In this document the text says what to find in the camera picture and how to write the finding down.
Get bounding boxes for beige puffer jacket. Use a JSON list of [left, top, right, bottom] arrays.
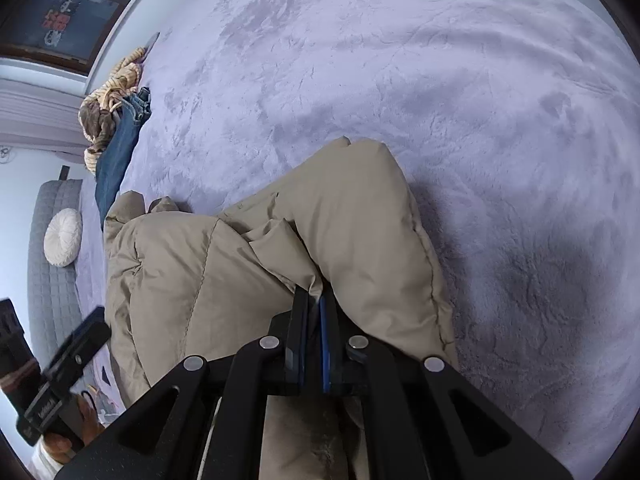
[[102, 136, 458, 480]]

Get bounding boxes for dark framed window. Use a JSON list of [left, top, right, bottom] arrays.
[[0, 0, 166, 78]]

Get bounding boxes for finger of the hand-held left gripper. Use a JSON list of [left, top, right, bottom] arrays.
[[0, 299, 42, 413]]

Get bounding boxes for tan striped fuzzy garment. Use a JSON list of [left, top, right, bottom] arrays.
[[79, 47, 148, 177]]

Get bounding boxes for grey quilted headboard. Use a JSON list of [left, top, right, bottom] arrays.
[[27, 179, 88, 356]]

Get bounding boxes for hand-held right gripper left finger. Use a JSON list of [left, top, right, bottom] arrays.
[[55, 287, 311, 480]]

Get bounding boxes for person's left forearm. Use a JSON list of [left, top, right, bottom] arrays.
[[27, 447, 63, 478]]

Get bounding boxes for person's left hand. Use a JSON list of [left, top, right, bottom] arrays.
[[42, 400, 107, 463]]

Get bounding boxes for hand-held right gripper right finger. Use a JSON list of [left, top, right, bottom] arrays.
[[319, 294, 574, 480]]

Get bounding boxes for lilac curtain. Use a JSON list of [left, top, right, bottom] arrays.
[[0, 77, 91, 161]]

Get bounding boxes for round white cushion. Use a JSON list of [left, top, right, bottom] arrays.
[[43, 208, 83, 268]]

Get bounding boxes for lilac plush blanket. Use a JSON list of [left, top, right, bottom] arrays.
[[75, 0, 640, 480]]

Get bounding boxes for blue jeans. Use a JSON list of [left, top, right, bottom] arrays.
[[95, 87, 152, 231]]

